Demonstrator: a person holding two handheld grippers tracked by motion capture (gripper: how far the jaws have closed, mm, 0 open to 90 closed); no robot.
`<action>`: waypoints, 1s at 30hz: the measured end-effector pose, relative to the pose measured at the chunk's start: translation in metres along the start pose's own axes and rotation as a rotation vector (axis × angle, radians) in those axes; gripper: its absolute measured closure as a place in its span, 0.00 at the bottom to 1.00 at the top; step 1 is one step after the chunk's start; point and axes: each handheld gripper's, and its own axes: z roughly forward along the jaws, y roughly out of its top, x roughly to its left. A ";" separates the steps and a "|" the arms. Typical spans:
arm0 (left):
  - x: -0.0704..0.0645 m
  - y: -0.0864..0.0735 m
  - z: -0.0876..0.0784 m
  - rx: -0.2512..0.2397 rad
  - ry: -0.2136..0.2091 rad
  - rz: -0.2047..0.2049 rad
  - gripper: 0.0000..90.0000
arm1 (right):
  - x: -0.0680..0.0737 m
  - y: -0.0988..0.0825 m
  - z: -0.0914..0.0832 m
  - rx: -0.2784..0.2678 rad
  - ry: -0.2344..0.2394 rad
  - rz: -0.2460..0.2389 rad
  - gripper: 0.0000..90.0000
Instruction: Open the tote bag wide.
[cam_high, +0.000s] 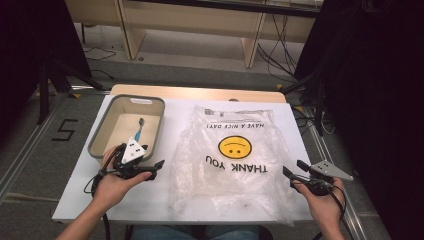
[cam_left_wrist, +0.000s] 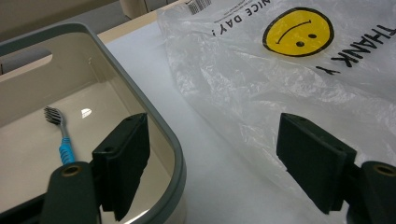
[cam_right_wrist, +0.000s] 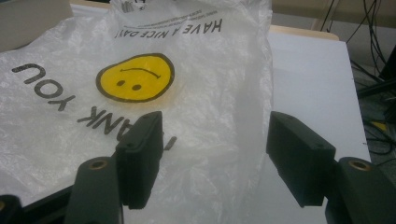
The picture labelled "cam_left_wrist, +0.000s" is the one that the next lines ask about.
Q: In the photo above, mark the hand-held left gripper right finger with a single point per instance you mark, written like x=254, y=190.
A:
x=311, y=155

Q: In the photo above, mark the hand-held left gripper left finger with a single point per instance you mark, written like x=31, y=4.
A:
x=124, y=155

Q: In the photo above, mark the blue and grey toothbrush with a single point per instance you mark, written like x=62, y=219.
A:
x=66, y=151

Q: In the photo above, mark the beige basket with grey rim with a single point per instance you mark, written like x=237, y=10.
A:
x=93, y=62

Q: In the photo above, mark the clear plastic bag yellow face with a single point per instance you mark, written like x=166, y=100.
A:
x=249, y=77

